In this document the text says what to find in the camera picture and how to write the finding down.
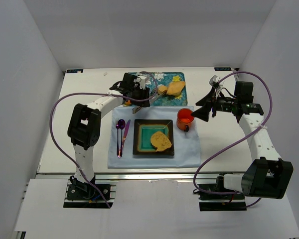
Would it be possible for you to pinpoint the small round bread roll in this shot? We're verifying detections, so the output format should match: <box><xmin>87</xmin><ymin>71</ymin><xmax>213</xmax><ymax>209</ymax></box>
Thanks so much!
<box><xmin>157</xmin><ymin>85</ymin><xmax>168</xmax><ymax>95</ymax></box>

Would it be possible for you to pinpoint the brown bread slice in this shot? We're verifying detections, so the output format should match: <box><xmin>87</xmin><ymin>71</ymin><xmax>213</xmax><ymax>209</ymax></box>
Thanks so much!
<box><xmin>150</xmin><ymin>131</ymin><xmax>172</xmax><ymax>152</ymax></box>

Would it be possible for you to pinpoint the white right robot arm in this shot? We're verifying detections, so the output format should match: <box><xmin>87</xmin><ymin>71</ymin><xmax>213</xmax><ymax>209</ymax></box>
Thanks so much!
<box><xmin>192</xmin><ymin>78</ymin><xmax>294</xmax><ymax>199</ymax></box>

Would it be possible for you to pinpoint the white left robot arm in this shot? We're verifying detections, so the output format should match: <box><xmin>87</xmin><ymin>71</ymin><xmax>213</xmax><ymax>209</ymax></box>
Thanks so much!
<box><xmin>67</xmin><ymin>73</ymin><xmax>150</xmax><ymax>197</ymax></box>

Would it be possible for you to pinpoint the orange black mug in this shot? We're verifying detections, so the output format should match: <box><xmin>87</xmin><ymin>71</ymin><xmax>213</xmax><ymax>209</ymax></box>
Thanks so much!
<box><xmin>176</xmin><ymin>108</ymin><xmax>194</xmax><ymax>132</ymax></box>

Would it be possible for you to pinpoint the teal floral tray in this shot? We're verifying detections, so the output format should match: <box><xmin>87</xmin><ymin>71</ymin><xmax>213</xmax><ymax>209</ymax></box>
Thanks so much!
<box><xmin>123</xmin><ymin>72</ymin><xmax>188</xmax><ymax>107</ymax></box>

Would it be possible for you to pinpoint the blue corner label right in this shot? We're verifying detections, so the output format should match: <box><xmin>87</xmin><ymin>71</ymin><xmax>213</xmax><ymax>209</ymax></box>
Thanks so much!
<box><xmin>214</xmin><ymin>67</ymin><xmax>232</xmax><ymax>72</ymax></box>

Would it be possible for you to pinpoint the blue corner label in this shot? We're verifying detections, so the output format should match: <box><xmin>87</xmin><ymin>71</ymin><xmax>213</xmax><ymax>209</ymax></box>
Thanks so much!
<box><xmin>214</xmin><ymin>67</ymin><xmax>232</xmax><ymax>72</ymax></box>
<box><xmin>66</xmin><ymin>69</ymin><xmax>83</xmax><ymax>74</ymax></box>

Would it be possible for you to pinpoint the purple fork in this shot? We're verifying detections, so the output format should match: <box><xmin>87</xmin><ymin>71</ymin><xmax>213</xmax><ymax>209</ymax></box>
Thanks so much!
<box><xmin>115</xmin><ymin>118</ymin><xmax>120</xmax><ymax>156</ymax></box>

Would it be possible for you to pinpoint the light blue cloth napkin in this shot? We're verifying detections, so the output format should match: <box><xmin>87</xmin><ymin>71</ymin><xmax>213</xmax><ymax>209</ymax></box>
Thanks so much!
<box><xmin>108</xmin><ymin>107</ymin><xmax>201</xmax><ymax>169</ymax></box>

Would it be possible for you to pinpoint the iridescent purple knife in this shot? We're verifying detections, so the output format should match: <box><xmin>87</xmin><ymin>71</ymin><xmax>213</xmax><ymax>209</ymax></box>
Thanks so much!
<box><xmin>120</xmin><ymin>119</ymin><xmax>131</xmax><ymax>156</ymax></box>

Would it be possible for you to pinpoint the square green black plate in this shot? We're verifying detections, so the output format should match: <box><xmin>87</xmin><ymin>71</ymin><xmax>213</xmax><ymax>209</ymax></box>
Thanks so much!
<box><xmin>133</xmin><ymin>119</ymin><xmax>174</xmax><ymax>158</ymax></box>

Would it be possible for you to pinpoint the blue corner label left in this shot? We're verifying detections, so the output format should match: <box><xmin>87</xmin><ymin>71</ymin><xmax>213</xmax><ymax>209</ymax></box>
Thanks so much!
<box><xmin>66</xmin><ymin>69</ymin><xmax>83</xmax><ymax>74</ymax></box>

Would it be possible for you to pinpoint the white foam board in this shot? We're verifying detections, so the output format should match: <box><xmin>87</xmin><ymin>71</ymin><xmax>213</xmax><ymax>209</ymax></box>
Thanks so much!
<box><xmin>14</xmin><ymin>178</ymin><xmax>299</xmax><ymax>239</ymax></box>

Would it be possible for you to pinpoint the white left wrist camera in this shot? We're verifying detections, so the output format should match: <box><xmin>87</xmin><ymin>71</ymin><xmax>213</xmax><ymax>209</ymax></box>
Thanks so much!
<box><xmin>136</xmin><ymin>74</ymin><xmax>150</xmax><ymax>89</ymax></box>

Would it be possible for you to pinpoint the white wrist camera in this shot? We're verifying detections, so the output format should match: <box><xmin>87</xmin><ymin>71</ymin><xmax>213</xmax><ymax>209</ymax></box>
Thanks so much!
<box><xmin>136</xmin><ymin>74</ymin><xmax>150</xmax><ymax>89</ymax></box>
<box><xmin>209</xmin><ymin>75</ymin><xmax>221</xmax><ymax>88</ymax></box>

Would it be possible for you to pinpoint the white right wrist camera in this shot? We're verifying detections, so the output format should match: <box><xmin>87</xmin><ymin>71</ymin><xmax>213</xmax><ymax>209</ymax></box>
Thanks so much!
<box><xmin>209</xmin><ymin>75</ymin><xmax>221</xmax><ymax>88</ymax></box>

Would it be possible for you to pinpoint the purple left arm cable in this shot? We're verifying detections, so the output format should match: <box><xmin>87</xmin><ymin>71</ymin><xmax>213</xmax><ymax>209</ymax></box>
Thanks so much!
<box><xmin>50</xmin><ymin>71</ymin><xmax>158</xmax><ymax>208</ymax></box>

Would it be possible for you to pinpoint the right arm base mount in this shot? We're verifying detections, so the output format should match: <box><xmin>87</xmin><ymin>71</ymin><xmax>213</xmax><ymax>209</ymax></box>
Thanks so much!
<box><xmin>193</xmin><ymin>176</ymin><xmax>247</xmax><ymax>212</ymax></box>

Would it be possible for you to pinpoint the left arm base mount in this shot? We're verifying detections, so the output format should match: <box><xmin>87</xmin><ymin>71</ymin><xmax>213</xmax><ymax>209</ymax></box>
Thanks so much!
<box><xmin>63</xmin><ymin>180</ymin><xmax>116</xmax><ymax>209</ymax></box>

